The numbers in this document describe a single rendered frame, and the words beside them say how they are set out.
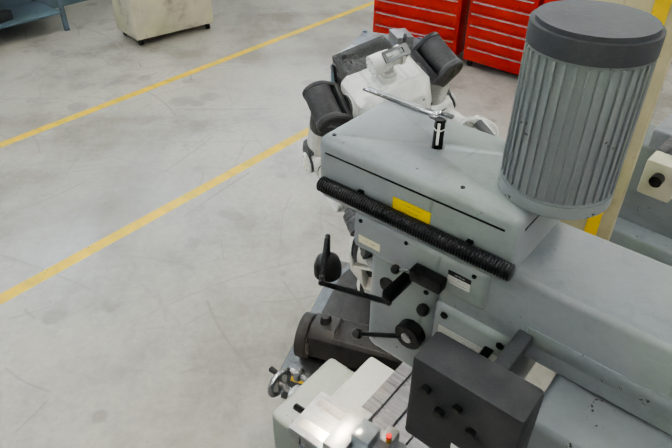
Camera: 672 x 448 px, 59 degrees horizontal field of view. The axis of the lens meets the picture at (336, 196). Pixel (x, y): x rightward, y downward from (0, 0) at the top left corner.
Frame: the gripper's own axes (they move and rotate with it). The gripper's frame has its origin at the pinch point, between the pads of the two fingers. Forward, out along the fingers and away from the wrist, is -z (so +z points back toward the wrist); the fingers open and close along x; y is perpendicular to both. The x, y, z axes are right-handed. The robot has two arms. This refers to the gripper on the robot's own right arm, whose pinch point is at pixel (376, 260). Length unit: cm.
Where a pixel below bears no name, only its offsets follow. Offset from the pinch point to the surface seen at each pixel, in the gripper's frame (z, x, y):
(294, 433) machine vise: -38, 0, -41
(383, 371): -29.7, -25.1, -5.9
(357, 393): -33.3, -21.7, -17.3
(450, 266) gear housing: -24, 65, -5
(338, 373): -23, -41, -18
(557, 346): -46, 68, 6
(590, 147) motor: -21, 99, 11
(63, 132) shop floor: 279, -286, -129
